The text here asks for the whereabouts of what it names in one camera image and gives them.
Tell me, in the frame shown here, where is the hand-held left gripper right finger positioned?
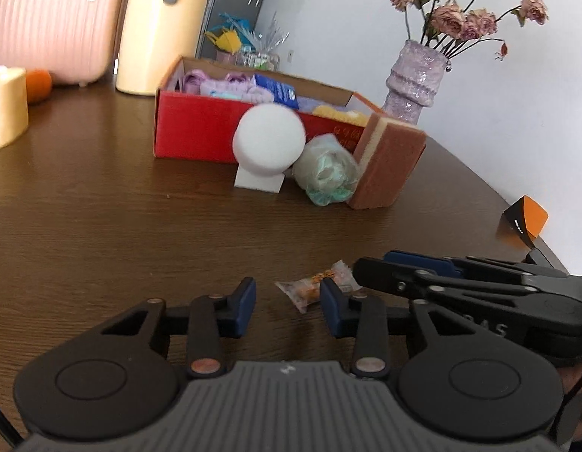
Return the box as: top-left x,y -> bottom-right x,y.
319,279 -> 461,380

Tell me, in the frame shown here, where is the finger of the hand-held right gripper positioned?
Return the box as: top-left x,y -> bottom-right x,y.
384,250 -> 570,283
353,257 -> 546,323

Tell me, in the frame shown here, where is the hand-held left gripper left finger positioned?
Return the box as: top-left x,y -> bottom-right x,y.
100,277 -> 257,377

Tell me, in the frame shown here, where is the clear candy packet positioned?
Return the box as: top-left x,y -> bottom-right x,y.
274,260 -> 362,314

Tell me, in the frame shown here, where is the yellow fluffy cloth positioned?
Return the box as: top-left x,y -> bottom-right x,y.
312,105 -> 369,127

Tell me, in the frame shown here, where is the purple knit towel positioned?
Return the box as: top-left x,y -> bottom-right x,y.
296,96 -> 329,115

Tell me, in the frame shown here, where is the red cardboard box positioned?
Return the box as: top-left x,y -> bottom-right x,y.
153,55 -> 388,165

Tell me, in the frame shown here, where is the blue tissue packet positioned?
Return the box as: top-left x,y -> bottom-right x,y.
253,74 -> 299,110

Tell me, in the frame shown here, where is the light purple cloth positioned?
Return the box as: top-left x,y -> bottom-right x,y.
199,80 -> 275,104

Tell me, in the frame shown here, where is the purple ruffled cloth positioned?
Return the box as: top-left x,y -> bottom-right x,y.
182,70 -> 211,96
222,72 -> 255,89

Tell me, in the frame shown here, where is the pale yellow soft cylinder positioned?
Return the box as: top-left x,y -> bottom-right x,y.
0,67 -> 29,152

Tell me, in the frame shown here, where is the brown and yellow sponge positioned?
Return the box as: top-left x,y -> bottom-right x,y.
346,113 -> 427,210

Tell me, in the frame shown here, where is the clear bag of green cloth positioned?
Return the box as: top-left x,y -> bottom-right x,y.
292,133 -> 361,207

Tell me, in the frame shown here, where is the white round foam sponge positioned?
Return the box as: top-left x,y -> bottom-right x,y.
232,104 -> 307,195

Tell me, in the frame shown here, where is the lilac textured vase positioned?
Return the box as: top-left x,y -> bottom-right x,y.
382,40 -> 449,125

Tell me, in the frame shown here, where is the bouquet of dried pink roses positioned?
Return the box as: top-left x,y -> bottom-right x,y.
385,0 -> 551,62

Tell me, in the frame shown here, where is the blue and yellow bag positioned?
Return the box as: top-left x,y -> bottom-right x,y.
205,12 -> 254,52

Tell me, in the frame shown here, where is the pale yellow thermos jug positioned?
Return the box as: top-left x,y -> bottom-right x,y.
116,0 -> 209,97

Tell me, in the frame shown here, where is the orange fruit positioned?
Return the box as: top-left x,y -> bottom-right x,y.
25,70 -> 53,104

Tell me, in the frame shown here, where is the pink ribbed suitcase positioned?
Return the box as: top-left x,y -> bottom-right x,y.
0,0 -> 132,86

